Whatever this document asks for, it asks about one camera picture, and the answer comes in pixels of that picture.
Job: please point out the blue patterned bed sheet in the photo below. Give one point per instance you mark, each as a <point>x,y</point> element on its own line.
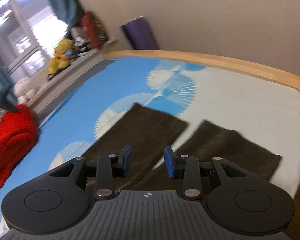
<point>263,112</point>

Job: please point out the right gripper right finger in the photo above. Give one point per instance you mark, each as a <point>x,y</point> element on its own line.
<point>187,169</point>

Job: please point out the dark brown corduroy pants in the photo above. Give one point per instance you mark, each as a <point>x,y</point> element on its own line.
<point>149,131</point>

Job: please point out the red patterned cushion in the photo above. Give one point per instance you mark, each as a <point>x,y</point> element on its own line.
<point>94,30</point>

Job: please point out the teal shark plush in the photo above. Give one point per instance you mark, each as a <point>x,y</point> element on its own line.
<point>4,103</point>

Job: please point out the red folded blanket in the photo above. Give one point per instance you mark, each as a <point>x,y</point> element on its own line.
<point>18,135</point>

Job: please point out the yellow bear plush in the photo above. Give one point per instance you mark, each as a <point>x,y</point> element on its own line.
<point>61,57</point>

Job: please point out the white plush toy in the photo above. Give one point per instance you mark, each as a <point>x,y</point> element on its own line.
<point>24,90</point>

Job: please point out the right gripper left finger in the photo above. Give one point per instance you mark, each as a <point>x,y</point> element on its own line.
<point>109,167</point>

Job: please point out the window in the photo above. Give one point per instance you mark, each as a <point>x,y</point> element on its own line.
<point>29,32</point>

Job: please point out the blue curtain right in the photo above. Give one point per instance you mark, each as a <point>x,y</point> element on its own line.
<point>68,11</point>

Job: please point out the wooden bed frame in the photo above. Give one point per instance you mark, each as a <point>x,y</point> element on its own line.
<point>257,70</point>

